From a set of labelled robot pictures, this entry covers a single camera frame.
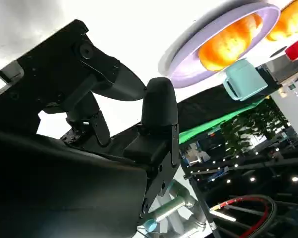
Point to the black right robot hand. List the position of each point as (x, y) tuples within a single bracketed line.
[(52, 178)]

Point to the orange and white bread roll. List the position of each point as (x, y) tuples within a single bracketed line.
[(290, 19), (226, 44)]

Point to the black cloth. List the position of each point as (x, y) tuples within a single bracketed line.
[(203, 109)]

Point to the lilac plate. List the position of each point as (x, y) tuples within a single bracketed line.
[(186, 64)]

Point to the green leafy plant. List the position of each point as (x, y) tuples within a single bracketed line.
[(253, 124)]

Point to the pale green mug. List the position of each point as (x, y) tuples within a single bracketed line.
[(245, 79)]

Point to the black metal frame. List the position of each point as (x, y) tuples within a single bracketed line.
[(238, 166)]

